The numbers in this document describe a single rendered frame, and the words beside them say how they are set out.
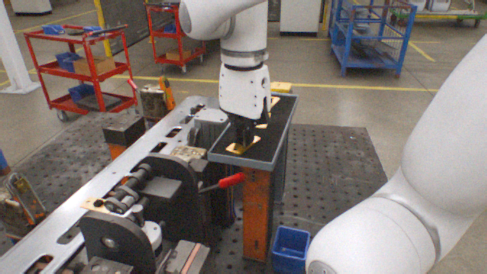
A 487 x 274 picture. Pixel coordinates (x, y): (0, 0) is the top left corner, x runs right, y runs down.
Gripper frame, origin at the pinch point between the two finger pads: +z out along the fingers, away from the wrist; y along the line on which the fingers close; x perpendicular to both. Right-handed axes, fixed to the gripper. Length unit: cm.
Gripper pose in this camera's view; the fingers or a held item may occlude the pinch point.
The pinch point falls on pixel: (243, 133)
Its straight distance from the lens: 67.4
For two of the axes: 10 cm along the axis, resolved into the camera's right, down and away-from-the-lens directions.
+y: -8.2, -2.9, 4.9
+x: -5.7, 4.1, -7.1
